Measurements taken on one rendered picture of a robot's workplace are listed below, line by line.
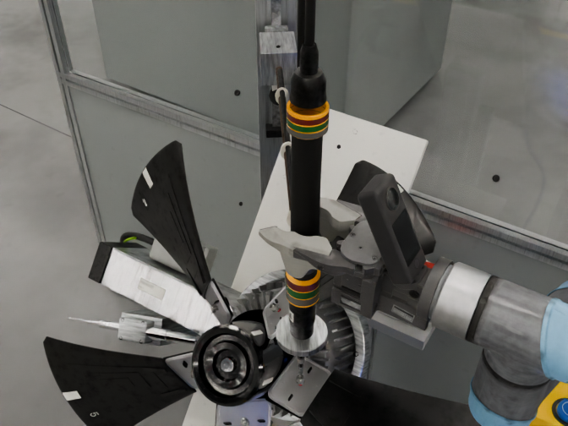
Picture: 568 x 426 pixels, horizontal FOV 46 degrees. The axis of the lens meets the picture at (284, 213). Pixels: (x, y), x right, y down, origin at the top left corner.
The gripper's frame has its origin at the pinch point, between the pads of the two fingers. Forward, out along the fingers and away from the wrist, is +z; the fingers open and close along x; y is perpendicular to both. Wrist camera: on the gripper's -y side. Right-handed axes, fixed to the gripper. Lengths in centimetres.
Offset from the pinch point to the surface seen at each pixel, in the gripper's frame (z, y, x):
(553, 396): -36, 43, 26
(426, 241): -13.7, 8.7, 13.6
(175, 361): 16.4, 34.2, -5.5
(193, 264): 19.7, 23.5, 4.8
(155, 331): 26.9, 40.8, 1.1
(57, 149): 218, 151, 129
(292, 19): 34, 7, 58
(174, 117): 79, 52, 70
